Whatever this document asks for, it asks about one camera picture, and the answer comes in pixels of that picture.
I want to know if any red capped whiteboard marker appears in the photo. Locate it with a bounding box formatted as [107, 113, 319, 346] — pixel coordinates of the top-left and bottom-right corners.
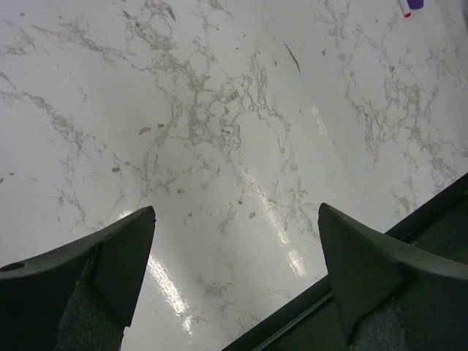
[398, 0, 412, 18]

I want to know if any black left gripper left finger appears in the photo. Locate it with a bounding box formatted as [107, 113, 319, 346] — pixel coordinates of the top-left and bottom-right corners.
[1, 206, 156, 350]

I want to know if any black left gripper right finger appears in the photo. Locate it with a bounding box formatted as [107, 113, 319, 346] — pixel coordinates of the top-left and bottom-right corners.
[318, 203, 467, 350]

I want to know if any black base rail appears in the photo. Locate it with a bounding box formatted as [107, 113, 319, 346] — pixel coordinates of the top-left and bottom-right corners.
[229, 177, 467, 350]

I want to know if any purple whiteboard eraser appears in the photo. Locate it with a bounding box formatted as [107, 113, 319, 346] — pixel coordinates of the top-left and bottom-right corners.
[407, 0, 424, 10]

